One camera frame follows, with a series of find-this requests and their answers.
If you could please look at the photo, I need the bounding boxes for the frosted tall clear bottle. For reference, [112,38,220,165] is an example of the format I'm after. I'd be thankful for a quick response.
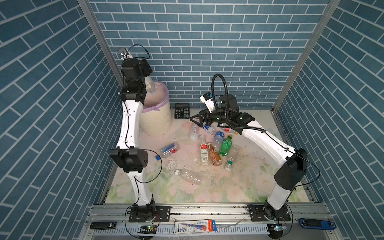
[145,76,156,94]

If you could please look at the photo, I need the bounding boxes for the clear bottle red label yellow cap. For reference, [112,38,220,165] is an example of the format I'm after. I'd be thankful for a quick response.
[224,128,239,135]

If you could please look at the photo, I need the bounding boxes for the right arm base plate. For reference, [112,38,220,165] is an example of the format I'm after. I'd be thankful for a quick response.
[246,203,292,222]

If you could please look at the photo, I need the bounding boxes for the black desk calculator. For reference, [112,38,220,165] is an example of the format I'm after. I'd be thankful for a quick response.
[174,103,190,120]

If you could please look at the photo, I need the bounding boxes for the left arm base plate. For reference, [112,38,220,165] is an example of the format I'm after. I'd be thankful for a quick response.
[128,205,171,223]

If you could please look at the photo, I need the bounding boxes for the white red blue tube package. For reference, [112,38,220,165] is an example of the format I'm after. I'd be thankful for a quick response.
[174,219,218,234]

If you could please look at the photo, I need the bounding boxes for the white bottle with red cap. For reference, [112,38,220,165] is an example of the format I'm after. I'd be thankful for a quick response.
[190,123,199,141]

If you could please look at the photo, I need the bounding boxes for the brown tea bottle white cap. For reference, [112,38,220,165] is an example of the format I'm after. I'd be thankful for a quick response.
[208,143,222,166]

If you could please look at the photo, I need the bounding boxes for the flat bottle blue red label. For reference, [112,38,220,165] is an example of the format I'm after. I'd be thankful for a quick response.
[156,142,180,161]

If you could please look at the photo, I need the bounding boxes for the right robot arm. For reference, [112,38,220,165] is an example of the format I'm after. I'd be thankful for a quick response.
[190,92,308,221]

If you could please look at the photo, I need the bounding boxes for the clear bottle blue label blue cap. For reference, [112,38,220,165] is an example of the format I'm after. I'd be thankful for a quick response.
[204,125,216,136]

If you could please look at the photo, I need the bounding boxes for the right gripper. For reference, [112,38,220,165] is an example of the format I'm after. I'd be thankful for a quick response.
[190,106,231,127]

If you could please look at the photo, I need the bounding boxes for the green soda bottle yellow cap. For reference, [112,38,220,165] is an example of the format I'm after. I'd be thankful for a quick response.
[219,135,233,157]

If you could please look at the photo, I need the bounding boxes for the Pocari Sweat clear bottle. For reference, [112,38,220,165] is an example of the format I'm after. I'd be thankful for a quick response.
[212,131,225,152]

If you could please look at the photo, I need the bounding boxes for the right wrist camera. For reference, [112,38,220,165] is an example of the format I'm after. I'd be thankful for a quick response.
[200,92,220,114]

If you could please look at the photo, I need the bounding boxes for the clear bottle red white label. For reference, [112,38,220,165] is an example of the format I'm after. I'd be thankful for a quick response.
[199,135,209,166]

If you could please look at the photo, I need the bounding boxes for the clear bottle with green cap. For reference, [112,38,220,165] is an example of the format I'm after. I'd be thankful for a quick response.
[225,145,240,172]

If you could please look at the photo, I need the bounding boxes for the crushed clear bottle white cap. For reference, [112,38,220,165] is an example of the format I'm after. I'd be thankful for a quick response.
[175,170,202,185]

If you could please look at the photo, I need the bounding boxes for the white slotted cable duct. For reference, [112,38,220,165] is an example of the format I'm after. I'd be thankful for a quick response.
[93,224,270,237]

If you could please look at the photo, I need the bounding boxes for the blue black device on rail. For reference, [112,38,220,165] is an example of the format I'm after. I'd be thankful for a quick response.
[299,219,337,231]

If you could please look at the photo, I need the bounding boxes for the white bin with pink liner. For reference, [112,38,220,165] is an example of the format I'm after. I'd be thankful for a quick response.
[140,81,172,137]

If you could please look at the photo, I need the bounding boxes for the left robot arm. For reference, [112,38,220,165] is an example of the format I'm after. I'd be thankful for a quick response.
[110,58,155,215]

